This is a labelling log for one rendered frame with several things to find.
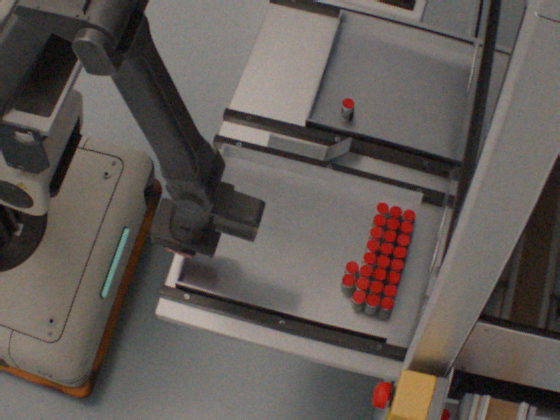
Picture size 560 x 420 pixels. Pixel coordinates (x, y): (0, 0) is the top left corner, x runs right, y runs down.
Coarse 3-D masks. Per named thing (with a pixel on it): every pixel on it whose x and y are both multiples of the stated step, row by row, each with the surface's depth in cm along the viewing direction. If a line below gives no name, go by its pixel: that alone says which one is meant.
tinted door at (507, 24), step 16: (512, 0) 108; (496, 16) 136; (512, 16) 104; (496, 32) 129; (512, 32) 99; (496, 48) 122; (496, 64) 116; (496, 80) 111; (496, 96) 106; (480, 112) 130; (480, 128) 123; (480, 144) 117; (464, 192) 127
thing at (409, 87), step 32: (352, 32) 181; (384, 32) 181; (416, 32) 178; (352, 64) 178; (384, 64) 178; (416, 64) 178; (448, 64) 178; (320, 96) 174; (352, 96) 174; (384, 96) 174; (416, 96) 175; (448, 96) 175; (320, 128) 169; (352, 128) 171; (384, 128) 171; (416, 128) 172; (448, 128) 172; (448, 160) 166
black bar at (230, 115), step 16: (224, 112) 170; (240, 112) 170; (256, 128) 171; (272, 128) 169; (288, 128) 169; (304, 128) 169; (320, 144) 170; (352, 144) 168; (368, 144) 168; (384, 160) 168; (400, 160) 167; (416, 160) 167; (432, 160) 167
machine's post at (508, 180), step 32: (544, 0) 67; (544, 32) 70; (512, 64) 81; (544, 64) 73; (512, 96) 79; (544, 96) 77; (512, 128) 82; (544, 128) 81; (480, 160) 97; (512, 160) 87; (544, 160) 85; (480, 192) 93; (512, 192) 92; (480, 224) 99; (512, 224) 97; (448, 256) 113; (480, 256) 105; (448, 288) 114; (480, 288) 112; (448, 320) 122; (416, 352) 135; (448, 352) 132; (384, 416) 167
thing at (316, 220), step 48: (240, 192) 165; (288, 192) 165; (336, 192) 166; (384, 192) 165; (240, 240) 161; (288, 240) 162; (336, 240) 162; (192, 288) 154; (240, 288) 158; (288, 288) 158; (336, 288) 158; (384, 336) 151
